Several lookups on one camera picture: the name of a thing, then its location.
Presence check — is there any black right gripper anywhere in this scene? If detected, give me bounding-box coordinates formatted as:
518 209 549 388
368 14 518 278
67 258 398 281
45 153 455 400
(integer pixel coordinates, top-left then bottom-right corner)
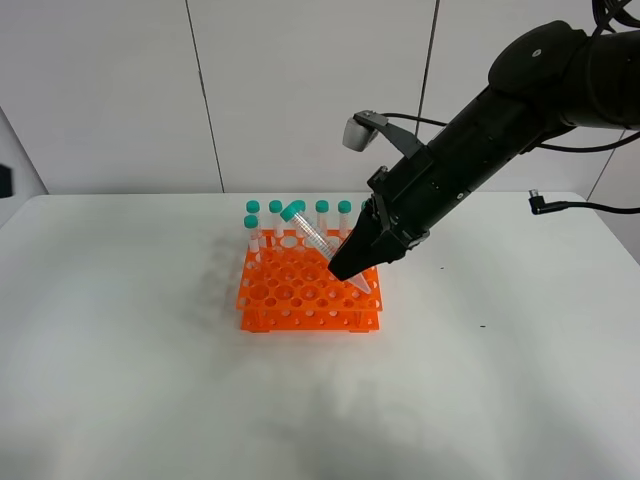
328 148 471 281

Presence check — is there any teal capped test tube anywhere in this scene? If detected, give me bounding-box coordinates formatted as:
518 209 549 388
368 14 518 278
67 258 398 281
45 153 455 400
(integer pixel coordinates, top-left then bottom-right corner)
281 200 347 262

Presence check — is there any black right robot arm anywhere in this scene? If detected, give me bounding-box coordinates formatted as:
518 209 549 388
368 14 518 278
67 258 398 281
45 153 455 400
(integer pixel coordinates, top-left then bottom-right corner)
329 21 639 280

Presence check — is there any orange test tube rack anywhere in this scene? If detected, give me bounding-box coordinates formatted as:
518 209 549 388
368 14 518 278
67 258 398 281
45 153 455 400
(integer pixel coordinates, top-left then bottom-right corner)
236 229 383 333

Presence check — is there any back row tube far left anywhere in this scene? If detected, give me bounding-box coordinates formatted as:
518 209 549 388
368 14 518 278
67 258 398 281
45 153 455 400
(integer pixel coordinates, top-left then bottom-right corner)
246 200 261 218

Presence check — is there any second row tube left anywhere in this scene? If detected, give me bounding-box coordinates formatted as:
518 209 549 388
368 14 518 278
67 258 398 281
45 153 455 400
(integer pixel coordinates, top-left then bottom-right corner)
243 214 261 253

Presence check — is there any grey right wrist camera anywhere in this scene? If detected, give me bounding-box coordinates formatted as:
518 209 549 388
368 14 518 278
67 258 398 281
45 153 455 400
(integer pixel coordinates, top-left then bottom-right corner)
342 110 388 152

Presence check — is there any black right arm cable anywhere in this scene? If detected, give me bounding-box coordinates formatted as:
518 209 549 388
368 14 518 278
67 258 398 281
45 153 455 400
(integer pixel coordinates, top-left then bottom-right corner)
384 0 640 216

